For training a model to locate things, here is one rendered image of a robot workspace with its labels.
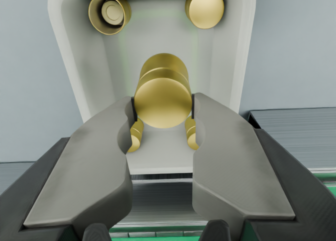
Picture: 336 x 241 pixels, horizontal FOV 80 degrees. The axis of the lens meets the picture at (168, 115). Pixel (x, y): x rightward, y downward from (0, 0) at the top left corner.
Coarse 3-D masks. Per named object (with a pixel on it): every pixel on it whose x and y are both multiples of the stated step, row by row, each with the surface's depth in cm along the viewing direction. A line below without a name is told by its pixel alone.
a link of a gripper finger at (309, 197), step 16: (272, 144) 8; (272, 160) 7; (288, 160) 7; (288, 176) 6; (304, 176) 6; (288, 192) 6; (304, 192) 6; (320, 192) 6; (304, 208) 5; (320, 208) 5; (256, 224) 5; (272, 224) 5; (288, 224) 5; (304, 224) 5; (320, 224) 5; (240, 240) 6; (256, 240) 5; (272, 240) 5; (288, 240) 5; (304, 240) 5; (320, 240) 5
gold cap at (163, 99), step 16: (144, 64) 14; (160, 64) 12; (176, 64) 13; (144, 80) 11; (160, 80) 11; (176, 80) 11; (144, 96) 11; (160, 96) 11; (176, 96) 11; (144, 112) 12; (160, 112) 12; (176, 112) 12
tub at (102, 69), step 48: (48, 0) 16; (144, 0) 22; (240, 0) 17; (96, 48) 23; (144, 48) 25; (192, 48) 25; (240, 48) 18; (96, 96) 24; (240, 96) 21; (144, 144) 30
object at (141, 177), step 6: (132, 174) 34; (138, 174) 34; (144, 174) 34; (150, 174) 33; (156, 174) 33; (162, 174) 33; (168, 174) 33; (174, 174) 33; (180, 174) 33; (186, 174) 33; (132, 180) 33; (138, 180) 33; (144, 180) 33; (150, 180) 33; (156, 180) 33
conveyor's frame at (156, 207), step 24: (264, 120) 29; (288, 120) 29; (312, 120) 29; (288, 144) 25; (312, 144) 25; (0, 168) 37; (24, 168) 37; (312, 168) 22; (0, 192) 32; (144, 192) 31; (168, 192) 31; (144, 216) 28; (168, 216) 28; (192, 216) 27
